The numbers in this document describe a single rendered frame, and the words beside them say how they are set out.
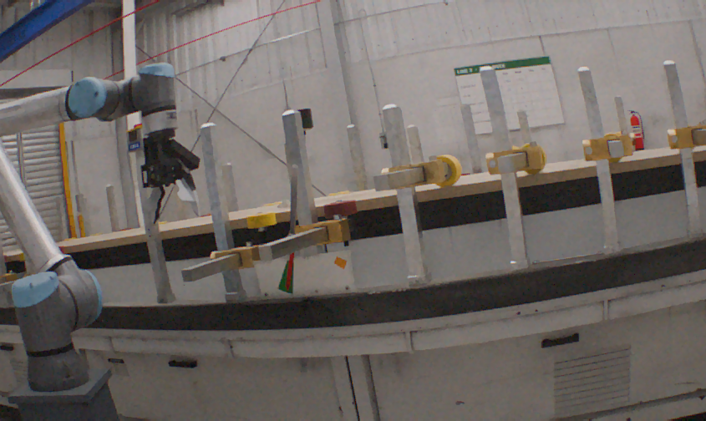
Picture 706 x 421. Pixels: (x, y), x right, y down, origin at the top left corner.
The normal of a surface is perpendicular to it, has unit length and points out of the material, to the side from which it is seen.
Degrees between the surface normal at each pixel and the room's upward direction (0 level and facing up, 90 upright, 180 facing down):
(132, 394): 89
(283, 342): 90
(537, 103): 90
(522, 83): 90
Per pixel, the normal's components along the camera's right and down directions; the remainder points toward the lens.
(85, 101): -0.07, 0.07
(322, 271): -0.37, 0.11
